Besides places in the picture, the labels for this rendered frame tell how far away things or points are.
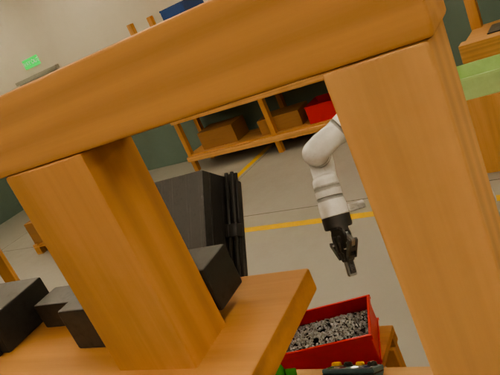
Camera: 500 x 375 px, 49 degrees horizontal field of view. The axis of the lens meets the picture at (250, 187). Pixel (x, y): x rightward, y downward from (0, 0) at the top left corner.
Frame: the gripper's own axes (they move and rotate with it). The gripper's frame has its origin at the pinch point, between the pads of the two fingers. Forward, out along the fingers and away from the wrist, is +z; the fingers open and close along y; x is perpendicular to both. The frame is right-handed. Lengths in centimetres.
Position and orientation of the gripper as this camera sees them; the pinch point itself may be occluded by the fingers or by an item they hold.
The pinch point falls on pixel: (350, 268)
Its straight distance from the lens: 145.4
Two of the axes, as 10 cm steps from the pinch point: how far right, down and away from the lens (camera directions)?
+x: 9.3, -2.2, 3.0
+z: 2.6, 9.6, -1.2
